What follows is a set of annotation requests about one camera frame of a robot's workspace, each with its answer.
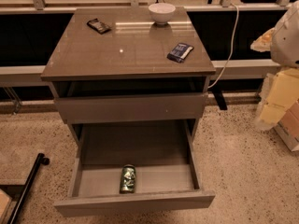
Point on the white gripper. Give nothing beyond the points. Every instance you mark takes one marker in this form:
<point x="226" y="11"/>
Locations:
<point x="286" y="44"/>

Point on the green soda can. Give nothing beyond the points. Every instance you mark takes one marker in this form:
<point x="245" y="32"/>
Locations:
<point x="128" y="176"/>

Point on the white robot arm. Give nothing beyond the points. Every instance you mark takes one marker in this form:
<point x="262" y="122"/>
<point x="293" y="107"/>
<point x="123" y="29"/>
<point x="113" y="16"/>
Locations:
<point x="284" y="49"/>

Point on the grey drawer cabinet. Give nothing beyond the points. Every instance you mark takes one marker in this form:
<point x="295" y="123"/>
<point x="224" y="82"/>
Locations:
<point x="130" y="59"/>

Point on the open grey middle drawer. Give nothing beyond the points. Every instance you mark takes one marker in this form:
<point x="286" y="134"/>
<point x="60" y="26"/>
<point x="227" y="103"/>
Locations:
<point x="161" y="152"/>

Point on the closed grey top drawer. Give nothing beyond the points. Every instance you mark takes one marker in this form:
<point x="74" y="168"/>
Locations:
<point x="131" y="108"/>

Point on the cardboard box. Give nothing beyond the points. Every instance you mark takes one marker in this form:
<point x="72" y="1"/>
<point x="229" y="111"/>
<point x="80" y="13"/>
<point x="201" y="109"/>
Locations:
<point x="288" y="128"/>

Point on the blue chip bag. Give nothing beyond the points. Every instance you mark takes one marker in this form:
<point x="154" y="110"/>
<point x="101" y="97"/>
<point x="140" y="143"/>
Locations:
<point x="180" y="52"/>

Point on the white ceramic bowl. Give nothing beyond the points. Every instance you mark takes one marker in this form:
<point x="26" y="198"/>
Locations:
<point x="161" y="13"/>

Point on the black snack packet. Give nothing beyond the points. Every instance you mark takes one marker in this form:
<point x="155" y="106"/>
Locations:
<point x="98" y="26"/>

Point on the black metal stand leg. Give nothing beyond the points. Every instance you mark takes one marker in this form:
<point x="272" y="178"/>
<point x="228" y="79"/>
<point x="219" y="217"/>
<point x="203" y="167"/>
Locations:
<point x="41" y="159"/>

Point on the metal railing frame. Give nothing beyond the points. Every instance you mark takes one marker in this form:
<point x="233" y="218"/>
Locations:
<point x="149" y="3"/>

